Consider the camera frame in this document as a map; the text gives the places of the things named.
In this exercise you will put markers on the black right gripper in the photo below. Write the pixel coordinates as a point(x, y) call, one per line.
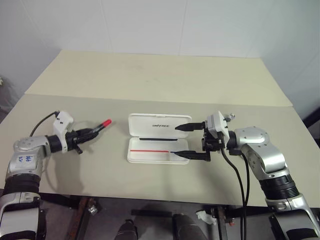
point(212, 144)

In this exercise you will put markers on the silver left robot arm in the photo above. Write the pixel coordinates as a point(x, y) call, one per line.
point(25, 150)

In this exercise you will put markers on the dark metal table leg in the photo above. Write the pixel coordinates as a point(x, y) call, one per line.
point(222, 222)

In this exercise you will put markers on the white pencil case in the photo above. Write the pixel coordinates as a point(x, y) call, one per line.
point(150, 157)

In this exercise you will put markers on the silver metal bracket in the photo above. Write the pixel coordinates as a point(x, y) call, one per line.
point(92, 209)

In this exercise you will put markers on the rusty table leg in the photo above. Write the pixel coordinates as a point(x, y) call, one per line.
point(77, 217)

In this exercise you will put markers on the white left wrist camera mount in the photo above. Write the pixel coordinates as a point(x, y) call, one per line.
point(62, 122)

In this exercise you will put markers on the black marker with red cap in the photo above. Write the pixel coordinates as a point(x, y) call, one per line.
point(107, 122)

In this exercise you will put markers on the thin red marker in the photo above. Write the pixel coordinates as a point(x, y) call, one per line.
point(150, 151)

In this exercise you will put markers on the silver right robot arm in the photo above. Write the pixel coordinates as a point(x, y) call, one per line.
point(262, 150)

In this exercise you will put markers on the dark rounded shape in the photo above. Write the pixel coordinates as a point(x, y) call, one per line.
point(186, 226)
point(127, 230)

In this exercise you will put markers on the white crumpled paper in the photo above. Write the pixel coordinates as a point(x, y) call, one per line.
point(206, 217)

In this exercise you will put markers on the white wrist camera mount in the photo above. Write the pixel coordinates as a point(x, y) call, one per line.
point(217, 123)
point(62, 122)

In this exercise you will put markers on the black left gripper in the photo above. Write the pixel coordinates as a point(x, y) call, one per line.
point(72, 139)

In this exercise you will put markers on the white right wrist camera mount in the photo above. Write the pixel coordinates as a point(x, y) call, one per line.
point(217, 123)

